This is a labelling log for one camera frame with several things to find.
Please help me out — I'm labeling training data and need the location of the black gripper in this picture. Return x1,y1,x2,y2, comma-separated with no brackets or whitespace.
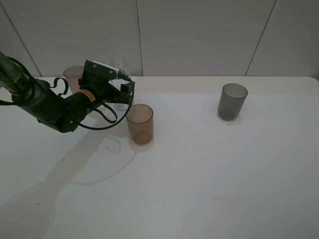
78,76,135,105

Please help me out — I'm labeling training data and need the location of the clear plastic water bottle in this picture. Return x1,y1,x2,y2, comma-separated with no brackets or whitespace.
110,57,132,112

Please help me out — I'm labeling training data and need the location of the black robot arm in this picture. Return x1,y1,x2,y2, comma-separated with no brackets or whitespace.
0,53,135,133

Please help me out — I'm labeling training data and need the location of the brown translucent plastic cup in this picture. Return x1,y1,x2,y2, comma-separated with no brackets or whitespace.
126,104,154,144

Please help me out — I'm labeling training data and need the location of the pink translucent plastic cup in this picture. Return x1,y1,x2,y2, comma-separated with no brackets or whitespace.
63,66,84,93

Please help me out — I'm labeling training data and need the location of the grey translucent plastic cup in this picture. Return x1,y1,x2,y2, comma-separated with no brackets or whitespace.
218,83,248,121

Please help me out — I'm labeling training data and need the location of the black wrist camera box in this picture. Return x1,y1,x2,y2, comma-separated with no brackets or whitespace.
82,60,119,81

